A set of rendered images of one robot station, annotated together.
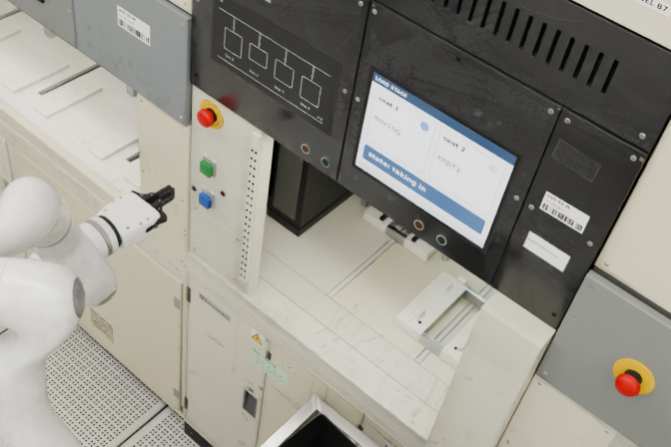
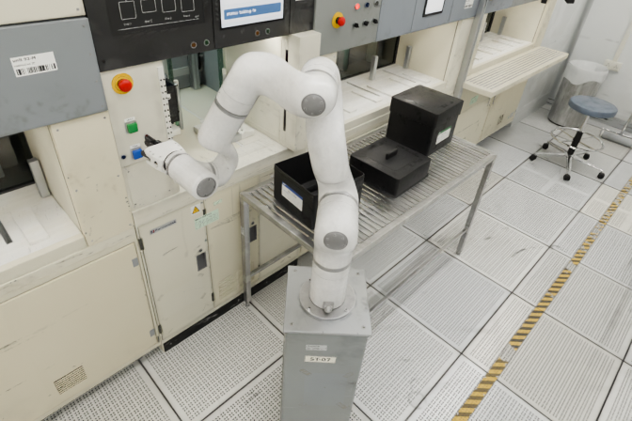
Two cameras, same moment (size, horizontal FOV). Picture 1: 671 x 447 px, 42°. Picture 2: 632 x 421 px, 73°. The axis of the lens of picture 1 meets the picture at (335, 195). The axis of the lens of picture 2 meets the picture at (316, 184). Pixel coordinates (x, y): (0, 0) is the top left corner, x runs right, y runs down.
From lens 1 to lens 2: 1.62 m
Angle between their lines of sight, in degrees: 60
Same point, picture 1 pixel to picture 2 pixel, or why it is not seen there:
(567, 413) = not seen: hidden behind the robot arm
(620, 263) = not seen: outside the picture
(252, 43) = not seen: outside the picture
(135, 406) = (133, 382)
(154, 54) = (63, 73)
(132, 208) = (163, 147)
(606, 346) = (328, 16)
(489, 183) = not seen: outside the picture
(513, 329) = (311, 35)
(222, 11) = not seen: outside the picture
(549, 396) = not seen: hidden behind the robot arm
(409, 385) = (255, 148)
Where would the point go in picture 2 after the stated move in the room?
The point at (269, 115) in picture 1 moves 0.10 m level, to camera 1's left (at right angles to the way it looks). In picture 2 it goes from (165, 43) to (149, 52)
